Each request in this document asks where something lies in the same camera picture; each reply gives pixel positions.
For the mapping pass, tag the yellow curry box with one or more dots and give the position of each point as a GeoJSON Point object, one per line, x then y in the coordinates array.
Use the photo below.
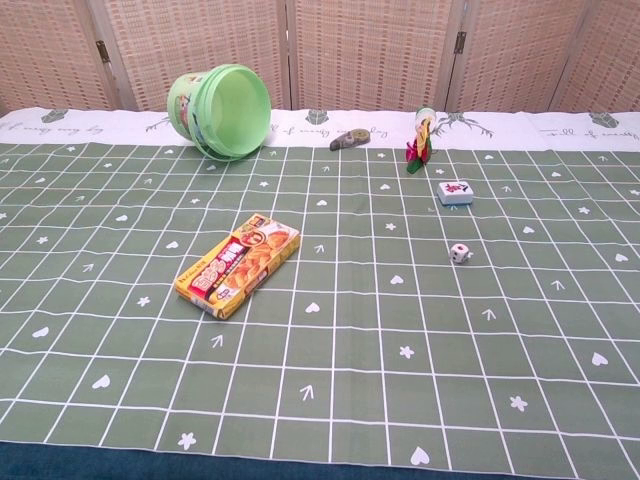
{"type": "Point", "coordinates": [240, 265]}

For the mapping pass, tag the grey correction tape dispenser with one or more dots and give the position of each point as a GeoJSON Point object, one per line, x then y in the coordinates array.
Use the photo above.
{"type": "Point", "coordinates": [351, 138]}

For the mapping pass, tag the green checkered tablecloth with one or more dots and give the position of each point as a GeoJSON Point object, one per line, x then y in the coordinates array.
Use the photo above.
{"type": "Point", "coordinates": [350, 350]}

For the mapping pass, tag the white die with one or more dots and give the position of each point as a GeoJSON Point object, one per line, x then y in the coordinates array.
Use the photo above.
{"type": "Point", "coordinates": [458, 253]}

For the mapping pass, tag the colourful shuttlecock toy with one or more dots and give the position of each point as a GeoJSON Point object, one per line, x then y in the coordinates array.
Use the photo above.
{"type": "Point", "coordinates": [421, 142]}

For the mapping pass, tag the mahjong tile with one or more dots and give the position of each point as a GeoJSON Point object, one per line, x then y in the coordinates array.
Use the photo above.
{"type": "Point", "coordinates": [454, 192]}

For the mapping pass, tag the green plastic bucket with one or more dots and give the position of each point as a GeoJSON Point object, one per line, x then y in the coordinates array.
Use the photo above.
{"type": "Point", "coordinates": [225, 115]}

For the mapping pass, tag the woven folding screen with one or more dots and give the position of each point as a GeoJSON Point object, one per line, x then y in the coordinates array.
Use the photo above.
{"type": "Point", "coordinates": [370, 50]}

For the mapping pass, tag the brass screen hinge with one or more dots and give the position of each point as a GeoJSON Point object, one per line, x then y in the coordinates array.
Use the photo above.
{"type": "Point", "coordinates": [460, 41]}
{"type": "Point", "coordinates": [103, 51]}

